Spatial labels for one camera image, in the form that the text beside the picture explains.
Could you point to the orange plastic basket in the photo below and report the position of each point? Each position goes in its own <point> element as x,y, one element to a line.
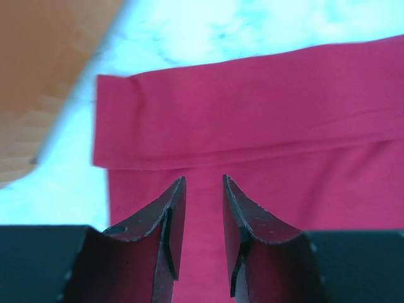
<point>44,47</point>

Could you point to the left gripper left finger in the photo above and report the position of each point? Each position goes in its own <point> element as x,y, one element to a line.
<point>135,260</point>

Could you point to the red t shirt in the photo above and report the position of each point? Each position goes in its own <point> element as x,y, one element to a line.
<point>315,136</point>

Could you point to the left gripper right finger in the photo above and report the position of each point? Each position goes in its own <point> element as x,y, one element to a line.
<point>268,260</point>

